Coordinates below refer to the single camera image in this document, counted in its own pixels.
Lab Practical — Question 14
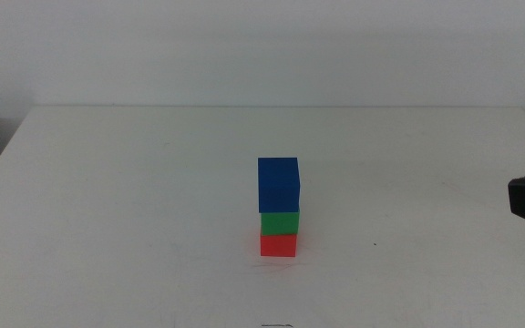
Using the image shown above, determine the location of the green cube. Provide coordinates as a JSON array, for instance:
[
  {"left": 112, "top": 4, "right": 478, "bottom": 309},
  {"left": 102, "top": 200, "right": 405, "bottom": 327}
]
[{"left": 260, "top": 210, "right": 301, "bottom": 237}]

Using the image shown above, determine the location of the red cube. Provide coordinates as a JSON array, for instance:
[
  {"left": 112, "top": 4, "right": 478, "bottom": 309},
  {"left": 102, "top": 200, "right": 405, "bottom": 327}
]
[{"left": 260, "top": 232, "right": 298, "bottom": 258}]

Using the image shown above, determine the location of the blue cube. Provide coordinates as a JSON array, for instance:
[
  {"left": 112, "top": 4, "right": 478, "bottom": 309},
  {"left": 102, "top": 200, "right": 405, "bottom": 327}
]
[{"left": 257, "top": 157, "right": 301, "bottom": 214}]

